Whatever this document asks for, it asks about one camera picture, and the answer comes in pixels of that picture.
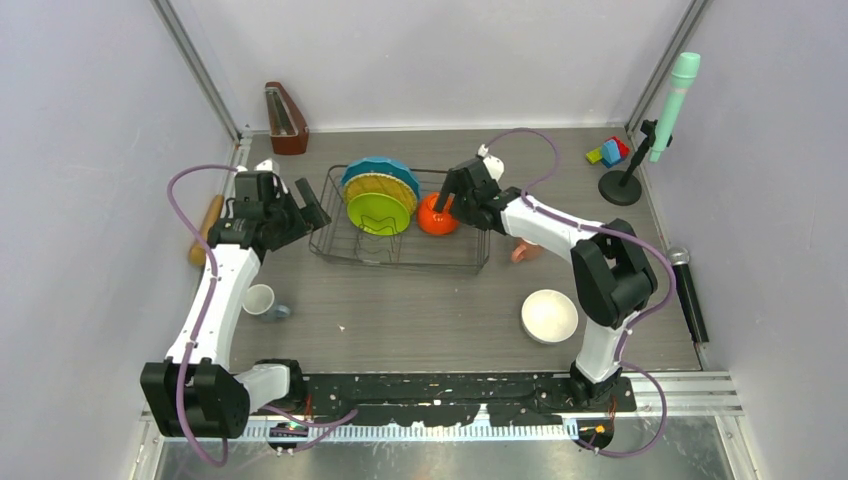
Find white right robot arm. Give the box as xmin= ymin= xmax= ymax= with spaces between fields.
xmin=435 ymin=156 xmax=658 ymax=411

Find white bowl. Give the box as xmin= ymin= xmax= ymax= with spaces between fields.
xmin=520 ymin=289 xmax=579 ymax=345

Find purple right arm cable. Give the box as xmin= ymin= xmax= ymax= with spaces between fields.
xmin=483 ymin=127 xmax=678 ymax=460

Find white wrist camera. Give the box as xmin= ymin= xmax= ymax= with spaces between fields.
xmin=254 ymin=158 xmax=289 ymax=198
xmin=476 ymin=144 xmax=505 ymax=181

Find black handheld microphone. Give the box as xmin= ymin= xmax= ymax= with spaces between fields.
xmin=667 ymin=247 xmax=709 ymax=344

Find black microphone stand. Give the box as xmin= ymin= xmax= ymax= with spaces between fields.
xmin=598 ymin=120 xmax=658 ymax=206

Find brown metronome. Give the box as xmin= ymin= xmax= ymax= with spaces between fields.
xmin=264 ymin=81 xmax=309 ymax=156

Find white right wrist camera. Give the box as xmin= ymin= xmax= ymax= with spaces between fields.
xmin=476 ymin=144 xmax=505 ymax=181

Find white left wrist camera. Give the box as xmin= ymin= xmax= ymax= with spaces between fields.
xmin=254 ymin=158 xmax=289 ymax=198

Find lime green plate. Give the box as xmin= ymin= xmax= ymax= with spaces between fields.
xmin=346 ymin=193 xmax=411 ymax=236

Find orange bowl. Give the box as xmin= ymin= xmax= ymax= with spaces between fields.
xmin=416 ymin=192 xmax=460 ymax=236

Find wooden rolling pin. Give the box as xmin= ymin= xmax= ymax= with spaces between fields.
xmin=188 ymin=195 xmax=225 ymax=267

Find colourful toy blocks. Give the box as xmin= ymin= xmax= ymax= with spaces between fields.
xmin=585 ymin=136 xmax=631 ymax=168

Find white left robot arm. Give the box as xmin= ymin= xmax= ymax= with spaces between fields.
xmin=140 ymin=170 xmax=331 ymax=439

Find pink mug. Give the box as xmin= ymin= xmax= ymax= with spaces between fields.
xmin=510 ymin=238 xmax=545 ymax=263

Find yellow woven pattern plate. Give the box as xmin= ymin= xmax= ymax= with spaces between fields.
xmin=343 ymin=173 xmax=418 ymax=214

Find black wire dish rack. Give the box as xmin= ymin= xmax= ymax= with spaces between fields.
xmin=309 ymin=165 xmax=490 ymax=274

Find grey blue mug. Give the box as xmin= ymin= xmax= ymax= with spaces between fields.
xmin=242 ymin=284 xmax=291 ymax=322

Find blue polka dot plate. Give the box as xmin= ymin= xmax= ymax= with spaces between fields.
xmin=341 ymin=156 xmax=421 ymax=199

